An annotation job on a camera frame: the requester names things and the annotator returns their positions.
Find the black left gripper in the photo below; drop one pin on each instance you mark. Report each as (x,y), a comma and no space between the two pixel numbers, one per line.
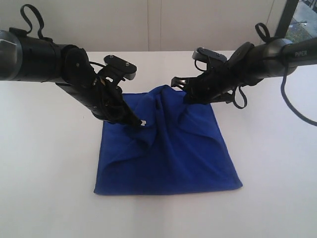
(103,97)

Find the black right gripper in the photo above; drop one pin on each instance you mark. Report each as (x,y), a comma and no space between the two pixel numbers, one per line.
(215,85)

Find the blue towel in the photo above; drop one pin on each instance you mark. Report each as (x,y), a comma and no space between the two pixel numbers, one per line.
(179,150)

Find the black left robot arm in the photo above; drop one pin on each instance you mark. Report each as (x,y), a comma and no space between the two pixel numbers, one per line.
(28,59)

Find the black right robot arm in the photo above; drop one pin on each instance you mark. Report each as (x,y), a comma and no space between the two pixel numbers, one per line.
(247,66)

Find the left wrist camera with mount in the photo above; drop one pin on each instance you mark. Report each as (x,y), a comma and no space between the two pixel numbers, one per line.
(117,69)

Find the black window frame post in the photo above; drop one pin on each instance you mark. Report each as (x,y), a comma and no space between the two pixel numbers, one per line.
(286,18)

